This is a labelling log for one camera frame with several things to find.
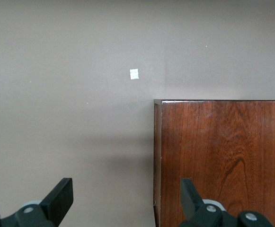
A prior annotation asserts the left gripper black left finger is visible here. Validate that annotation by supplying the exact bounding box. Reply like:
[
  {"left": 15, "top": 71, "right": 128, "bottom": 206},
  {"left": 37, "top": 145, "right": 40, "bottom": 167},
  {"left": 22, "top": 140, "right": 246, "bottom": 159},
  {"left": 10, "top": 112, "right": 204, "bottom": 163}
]
[{"left": 0, "top": 177, "right": 74, "bottom": 227}]

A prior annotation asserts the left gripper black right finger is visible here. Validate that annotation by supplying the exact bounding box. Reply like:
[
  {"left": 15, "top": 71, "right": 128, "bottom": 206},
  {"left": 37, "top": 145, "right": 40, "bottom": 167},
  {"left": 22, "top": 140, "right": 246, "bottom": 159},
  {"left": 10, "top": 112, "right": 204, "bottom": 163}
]
[{"left": 177, "top": 177, "right": 274, "bottom": 227}]

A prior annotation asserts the dark brown wooden cabinet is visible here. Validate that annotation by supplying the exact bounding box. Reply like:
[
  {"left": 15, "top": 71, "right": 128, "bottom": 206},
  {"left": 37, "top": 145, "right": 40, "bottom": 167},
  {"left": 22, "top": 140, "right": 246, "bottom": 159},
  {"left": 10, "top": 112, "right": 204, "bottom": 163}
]
[{"left": 153, "top": 99, "right": 275, "bottom": 227}]

